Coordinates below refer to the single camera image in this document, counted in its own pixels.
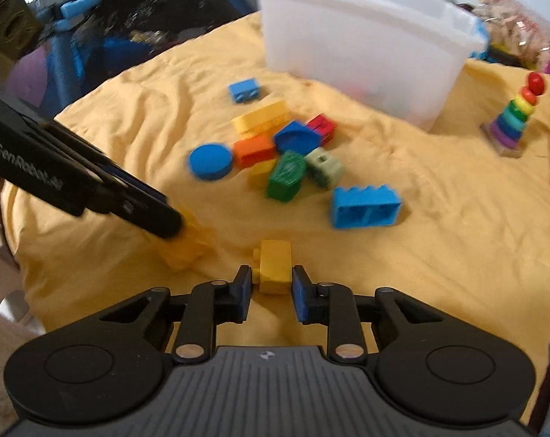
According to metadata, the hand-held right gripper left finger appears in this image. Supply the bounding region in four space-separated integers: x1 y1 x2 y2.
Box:
99 265 253 365

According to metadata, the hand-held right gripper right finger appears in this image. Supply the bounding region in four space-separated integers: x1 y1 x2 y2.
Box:
292 265 445 365

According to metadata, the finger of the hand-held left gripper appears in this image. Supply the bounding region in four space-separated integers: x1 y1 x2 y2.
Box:
81 184 183 238
24 116 168 206

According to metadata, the small yellow building brick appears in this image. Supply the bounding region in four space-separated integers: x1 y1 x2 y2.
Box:
251 239 293 295

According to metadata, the white plastic storage bin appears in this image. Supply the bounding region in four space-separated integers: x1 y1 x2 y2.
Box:
248 0 489 131

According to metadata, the blue round disc block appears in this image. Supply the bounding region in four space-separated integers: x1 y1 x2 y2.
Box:
188 142 235 181

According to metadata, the large blue building brick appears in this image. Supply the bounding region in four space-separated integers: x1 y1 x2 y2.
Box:
331 185 402 230

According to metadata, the green building block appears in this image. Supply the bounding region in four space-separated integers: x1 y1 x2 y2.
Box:
266 150 309 202

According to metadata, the tiny yellow building brick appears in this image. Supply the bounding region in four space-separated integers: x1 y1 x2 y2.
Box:
248 159 278 189

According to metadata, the white plastic stool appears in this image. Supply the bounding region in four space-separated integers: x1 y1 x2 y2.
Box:
0 208 44 329

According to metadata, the orange building brick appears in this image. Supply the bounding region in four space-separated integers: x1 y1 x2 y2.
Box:
232 134 277 169

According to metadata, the pale green building brick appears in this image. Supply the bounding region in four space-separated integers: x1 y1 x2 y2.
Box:
305 146 343 189

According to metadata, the yellow cloth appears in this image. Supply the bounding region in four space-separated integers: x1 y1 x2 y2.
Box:
4 9 550 425

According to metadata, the long yellow building brick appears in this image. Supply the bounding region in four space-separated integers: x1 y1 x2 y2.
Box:
231 99 289 135

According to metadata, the brown cardboard box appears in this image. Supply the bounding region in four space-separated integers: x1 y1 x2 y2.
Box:
0 0 44 61

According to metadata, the small blue building brick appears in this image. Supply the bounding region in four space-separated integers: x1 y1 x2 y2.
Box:
228 78 262 103

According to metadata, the blue hexagonal block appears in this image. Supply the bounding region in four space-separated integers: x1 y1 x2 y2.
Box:
273 120 320 156

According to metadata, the blue mesh playpen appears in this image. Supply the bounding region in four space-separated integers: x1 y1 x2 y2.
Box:
11 0 258 120

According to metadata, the red building brick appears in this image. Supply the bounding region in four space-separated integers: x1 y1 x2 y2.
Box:
305 113 339 147

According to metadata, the bag of wooden blocks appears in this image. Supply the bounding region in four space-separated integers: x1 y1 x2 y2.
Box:
472 0 550 72

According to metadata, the rainbow stacking ring toy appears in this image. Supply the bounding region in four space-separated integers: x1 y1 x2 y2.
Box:
480 71 546 158

